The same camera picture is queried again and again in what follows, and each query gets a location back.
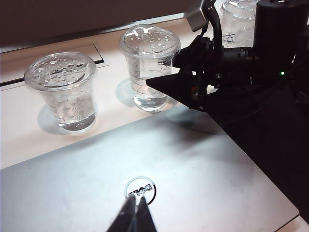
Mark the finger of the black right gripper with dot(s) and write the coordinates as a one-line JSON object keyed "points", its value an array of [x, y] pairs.
{"points": [[181, 89], [193, 55]]}

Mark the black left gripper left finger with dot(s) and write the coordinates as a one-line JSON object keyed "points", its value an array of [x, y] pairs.
{"points": [[123, 217]]}

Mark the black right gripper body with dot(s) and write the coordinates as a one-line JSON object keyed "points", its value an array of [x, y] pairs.
{"points": [[231, 65]]}

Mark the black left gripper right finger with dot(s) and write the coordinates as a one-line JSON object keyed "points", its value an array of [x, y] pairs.
{"points": [[144, 217]]}

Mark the medium clear plastic cup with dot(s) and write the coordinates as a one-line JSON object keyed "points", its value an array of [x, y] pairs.
{"points": [[147, 60]]}

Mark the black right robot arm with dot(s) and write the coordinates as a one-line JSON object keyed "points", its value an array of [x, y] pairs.
{"points": [[272, 24]]}

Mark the tall clear plastic cup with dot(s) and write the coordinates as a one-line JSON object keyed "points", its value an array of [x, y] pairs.
{"points": [[236, 24]]}

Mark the silver Dell laptop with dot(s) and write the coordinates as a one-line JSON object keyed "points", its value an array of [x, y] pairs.
{"points": [[193, 169]]}

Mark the short clear plastic cup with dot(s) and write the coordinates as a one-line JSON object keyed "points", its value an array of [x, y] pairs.
{"points": [[60, 91]]}

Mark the black mouse pad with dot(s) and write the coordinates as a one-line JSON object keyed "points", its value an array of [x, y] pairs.
{"points": [[277, 145]]}

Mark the wide brown desk divider panel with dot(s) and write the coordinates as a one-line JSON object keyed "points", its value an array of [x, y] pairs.
{"points": [[72, 14]]}

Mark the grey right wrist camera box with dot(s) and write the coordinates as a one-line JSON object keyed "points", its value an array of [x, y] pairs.
{"points": [[196, 18]]}

